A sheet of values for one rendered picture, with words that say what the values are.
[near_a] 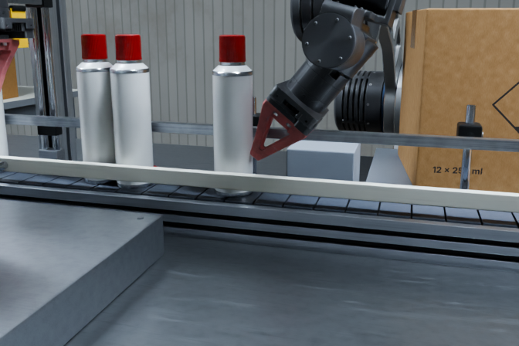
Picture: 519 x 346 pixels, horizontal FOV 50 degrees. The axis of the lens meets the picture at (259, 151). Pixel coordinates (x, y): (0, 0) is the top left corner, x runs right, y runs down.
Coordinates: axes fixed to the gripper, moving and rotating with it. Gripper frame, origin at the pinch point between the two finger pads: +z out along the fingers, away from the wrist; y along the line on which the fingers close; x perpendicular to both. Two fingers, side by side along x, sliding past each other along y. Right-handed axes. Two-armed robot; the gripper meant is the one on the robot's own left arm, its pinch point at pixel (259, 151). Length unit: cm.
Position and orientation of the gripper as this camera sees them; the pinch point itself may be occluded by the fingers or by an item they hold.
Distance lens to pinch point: 71.5
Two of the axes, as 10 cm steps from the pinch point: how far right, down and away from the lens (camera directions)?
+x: 7.5, 6.6, -0.6
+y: -2.6, 2.0, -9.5
